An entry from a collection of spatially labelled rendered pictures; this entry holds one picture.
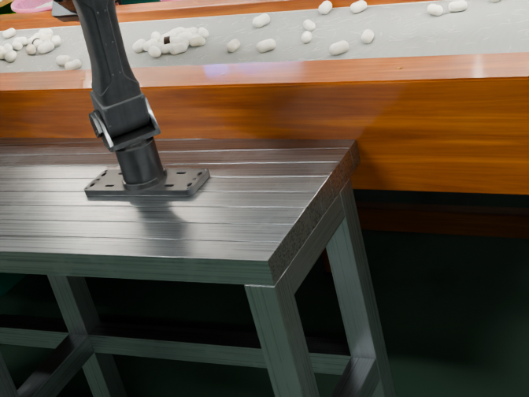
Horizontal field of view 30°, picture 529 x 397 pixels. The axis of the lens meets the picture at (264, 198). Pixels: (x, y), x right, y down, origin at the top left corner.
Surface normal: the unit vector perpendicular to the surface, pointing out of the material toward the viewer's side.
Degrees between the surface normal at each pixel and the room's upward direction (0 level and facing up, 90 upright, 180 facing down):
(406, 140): 90
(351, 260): 90
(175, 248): 0
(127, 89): 103
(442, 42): 0
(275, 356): 90
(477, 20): 0
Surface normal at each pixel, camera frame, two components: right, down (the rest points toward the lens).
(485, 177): -0.46, 0.49
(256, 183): -0.22, -0.87
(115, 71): 0.46, 0.50
